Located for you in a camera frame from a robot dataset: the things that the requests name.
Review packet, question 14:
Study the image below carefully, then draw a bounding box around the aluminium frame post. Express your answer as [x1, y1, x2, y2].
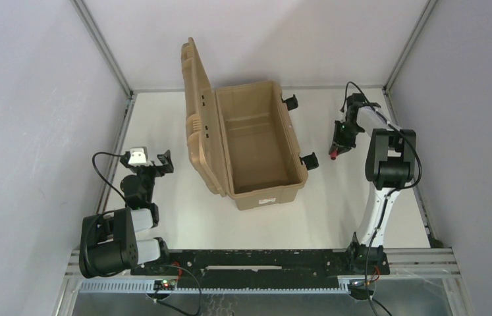
[383, 0, 439, 94]
[70, 0, 134, 99]

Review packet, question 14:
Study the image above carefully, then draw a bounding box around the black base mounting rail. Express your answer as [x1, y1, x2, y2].
[130, 249, 391, 288]

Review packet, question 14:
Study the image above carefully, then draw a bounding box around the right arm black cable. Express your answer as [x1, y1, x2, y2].
[341, 81, 424, 316]

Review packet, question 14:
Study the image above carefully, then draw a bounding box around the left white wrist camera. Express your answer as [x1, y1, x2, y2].
[128, 147, 149, 167]

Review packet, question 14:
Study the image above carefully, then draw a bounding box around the control board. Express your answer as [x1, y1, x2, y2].
[348, 279, 376, 292]
[153, 279, 177, 292]

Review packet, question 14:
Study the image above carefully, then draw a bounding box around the right aluminium frame post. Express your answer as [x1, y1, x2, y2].
[383, 0, 439, 94]

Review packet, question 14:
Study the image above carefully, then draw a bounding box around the left control board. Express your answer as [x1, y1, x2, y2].
[153, 279, 177, 292]

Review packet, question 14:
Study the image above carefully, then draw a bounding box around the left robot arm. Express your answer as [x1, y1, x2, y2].
[78, 147, 174, 278]

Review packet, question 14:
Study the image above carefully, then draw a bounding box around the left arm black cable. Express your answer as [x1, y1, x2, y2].
[78, 151, 131, 278]

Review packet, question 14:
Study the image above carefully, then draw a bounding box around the tan plastic storage bin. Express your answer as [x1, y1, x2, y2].
[181, 38, 309, 211]

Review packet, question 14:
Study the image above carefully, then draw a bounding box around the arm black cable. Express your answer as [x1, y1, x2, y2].
[78, 151, 131, 278]
[341, 81, 424, 316]

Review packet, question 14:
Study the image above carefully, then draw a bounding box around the black bin latch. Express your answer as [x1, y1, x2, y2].
[281, 94, 299, 111]
[300, 152, 319, 171]

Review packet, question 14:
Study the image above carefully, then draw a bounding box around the left aluminium frame post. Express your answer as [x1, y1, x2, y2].
[70, 0, 134, 99]

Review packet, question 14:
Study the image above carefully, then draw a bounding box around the lower black bin latch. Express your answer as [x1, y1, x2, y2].
[300, 152, 319, 171]

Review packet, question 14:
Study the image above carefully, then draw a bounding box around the upper black bin latch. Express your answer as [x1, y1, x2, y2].
[281, 94, 299, 111]

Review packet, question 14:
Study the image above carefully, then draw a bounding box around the red black screwdriver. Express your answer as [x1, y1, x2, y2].
[329, 149, 339, 161]

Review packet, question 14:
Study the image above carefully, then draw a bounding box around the slotted grey cable duct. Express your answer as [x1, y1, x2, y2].
[79, 279, 350, 294]

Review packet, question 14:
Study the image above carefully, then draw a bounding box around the right control board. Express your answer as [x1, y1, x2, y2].
[348, 279, 376, 292]

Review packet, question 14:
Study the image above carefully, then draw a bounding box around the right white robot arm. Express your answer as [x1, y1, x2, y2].
[329, 97, 417, 275]

